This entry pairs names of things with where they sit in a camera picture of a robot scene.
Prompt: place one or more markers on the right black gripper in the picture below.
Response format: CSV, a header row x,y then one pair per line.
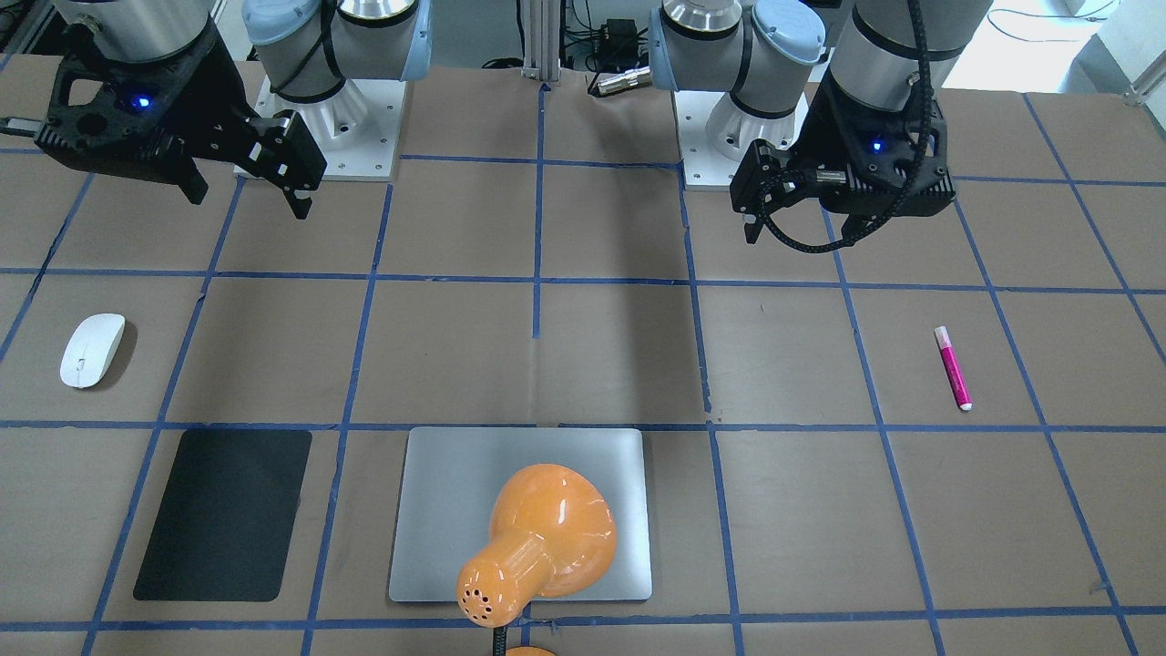
x,y
221,102

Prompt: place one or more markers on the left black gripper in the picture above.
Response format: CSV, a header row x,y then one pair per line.
x,y
817,128

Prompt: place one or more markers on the white computer mouse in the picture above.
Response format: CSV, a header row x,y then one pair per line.
x,y
91,349

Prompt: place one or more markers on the pink marker pen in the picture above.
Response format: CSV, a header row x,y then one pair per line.
x,y
953,370

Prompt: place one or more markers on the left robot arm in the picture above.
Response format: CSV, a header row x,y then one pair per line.
x,y
767,53

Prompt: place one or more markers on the black mousepad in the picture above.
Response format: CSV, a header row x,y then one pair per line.
x,y
226,517

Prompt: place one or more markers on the silver laptop notebook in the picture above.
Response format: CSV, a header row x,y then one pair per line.
x,y
453,476

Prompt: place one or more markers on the silver metal cylinder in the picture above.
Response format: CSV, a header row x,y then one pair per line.
x,y
621,82

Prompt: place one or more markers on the orange desk lamp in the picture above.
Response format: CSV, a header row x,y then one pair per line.
x,y
551,534

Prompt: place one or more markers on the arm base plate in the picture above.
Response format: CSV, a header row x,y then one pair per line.
x,y
714,135
356,123

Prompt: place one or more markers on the aluminium frame post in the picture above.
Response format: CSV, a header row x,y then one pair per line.
x,y
542,37

